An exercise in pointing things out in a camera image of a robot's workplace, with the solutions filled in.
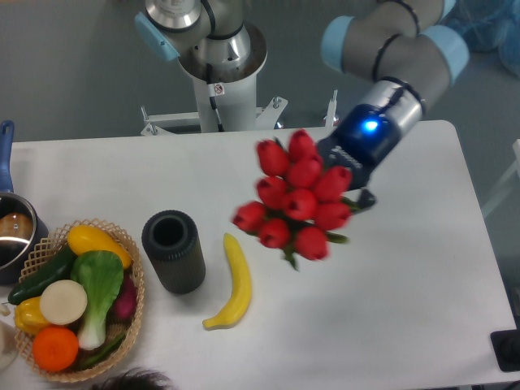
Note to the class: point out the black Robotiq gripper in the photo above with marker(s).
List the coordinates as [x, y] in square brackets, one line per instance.
[360, 143]

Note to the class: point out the dark haired head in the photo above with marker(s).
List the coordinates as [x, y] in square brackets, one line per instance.
[136, 379]

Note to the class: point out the dark green cucumber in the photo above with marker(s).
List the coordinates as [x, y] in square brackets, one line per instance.
[59, 267]

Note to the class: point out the purple red onion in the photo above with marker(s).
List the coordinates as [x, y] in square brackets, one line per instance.
[125, 304]

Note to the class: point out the red tulip bouquet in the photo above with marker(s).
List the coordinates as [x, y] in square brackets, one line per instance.
[301, 203]

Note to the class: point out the dark grey ribbed vase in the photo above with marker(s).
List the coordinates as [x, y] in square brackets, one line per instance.
[171, 241]

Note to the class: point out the orange fruit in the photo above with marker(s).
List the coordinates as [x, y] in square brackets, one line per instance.
[55, 348]

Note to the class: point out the white frame at right edge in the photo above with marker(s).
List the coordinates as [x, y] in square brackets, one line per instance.
[504, 186]

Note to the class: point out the woven wicker basket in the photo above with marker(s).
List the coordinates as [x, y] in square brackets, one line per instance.
[42, 253]

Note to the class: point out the black device at table edge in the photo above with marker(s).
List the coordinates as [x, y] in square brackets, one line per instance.
[506, 349]

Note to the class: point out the green bok choy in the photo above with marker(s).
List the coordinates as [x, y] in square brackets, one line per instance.
[101, 274]

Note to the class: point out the yellow plastic banana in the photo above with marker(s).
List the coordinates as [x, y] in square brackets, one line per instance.
[238, 303]

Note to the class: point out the green chili pepper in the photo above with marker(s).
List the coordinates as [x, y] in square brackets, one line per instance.
[102, 354]

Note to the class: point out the yellow squash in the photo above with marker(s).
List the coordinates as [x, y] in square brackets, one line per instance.
[85, 238]

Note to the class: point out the blue handled saucepan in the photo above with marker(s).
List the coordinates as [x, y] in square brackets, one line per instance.
[21, 227]

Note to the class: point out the blue plastic bag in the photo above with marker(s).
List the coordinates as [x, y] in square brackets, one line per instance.
[488, 26]

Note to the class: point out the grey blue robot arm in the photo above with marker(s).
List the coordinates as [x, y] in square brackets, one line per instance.
[411, 58]

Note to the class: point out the garlic clove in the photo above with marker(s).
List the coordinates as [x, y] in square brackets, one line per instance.
[4, 310]

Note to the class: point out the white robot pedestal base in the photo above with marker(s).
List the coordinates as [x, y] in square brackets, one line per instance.
[221, 53]

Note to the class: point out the white round radish slice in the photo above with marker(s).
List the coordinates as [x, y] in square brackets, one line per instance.
[63, 302]

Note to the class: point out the yellow bell pepper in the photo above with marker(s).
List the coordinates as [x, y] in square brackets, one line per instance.
[29, 318]

